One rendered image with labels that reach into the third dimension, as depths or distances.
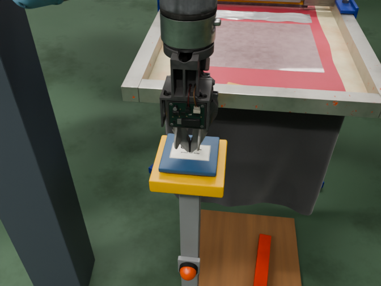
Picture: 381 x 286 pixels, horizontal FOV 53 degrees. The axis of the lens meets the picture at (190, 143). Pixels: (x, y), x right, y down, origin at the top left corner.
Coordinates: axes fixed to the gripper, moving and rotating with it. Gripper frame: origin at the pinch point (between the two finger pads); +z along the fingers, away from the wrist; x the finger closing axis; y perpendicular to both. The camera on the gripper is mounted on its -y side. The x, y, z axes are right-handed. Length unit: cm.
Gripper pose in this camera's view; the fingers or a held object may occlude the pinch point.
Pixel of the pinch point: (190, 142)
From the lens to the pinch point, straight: 66.8
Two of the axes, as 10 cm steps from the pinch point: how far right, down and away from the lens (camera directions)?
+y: -1.2, 6.3, -7.6
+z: 0.0, 7.7, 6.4
